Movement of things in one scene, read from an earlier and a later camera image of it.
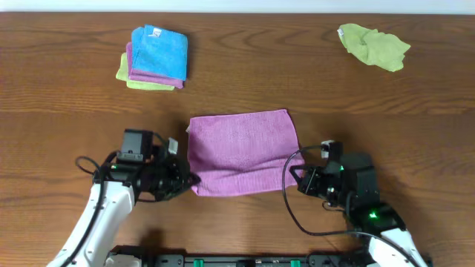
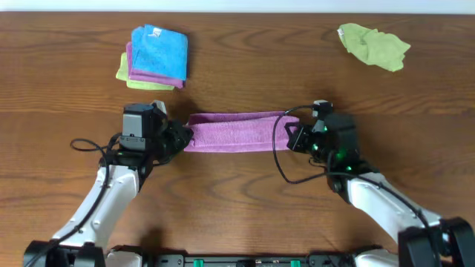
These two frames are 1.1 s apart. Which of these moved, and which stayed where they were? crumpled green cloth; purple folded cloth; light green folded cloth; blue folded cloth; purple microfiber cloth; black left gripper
Moved: black left gripper; purple microfiber cloth
Stayed: purple folded cloth; light green folded cloth; blue folded cloth; crumpled green cloth
